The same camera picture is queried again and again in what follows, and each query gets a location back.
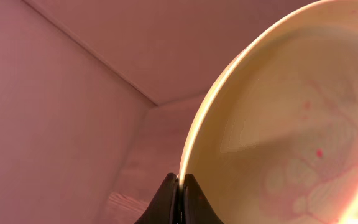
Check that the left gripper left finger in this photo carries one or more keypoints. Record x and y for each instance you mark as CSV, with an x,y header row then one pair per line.
x,y
161,209

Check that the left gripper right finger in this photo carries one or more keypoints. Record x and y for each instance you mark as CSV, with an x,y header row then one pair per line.
x,y
196,208

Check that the yellow-green plate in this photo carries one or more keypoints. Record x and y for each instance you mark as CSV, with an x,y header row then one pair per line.
x,y
275,139

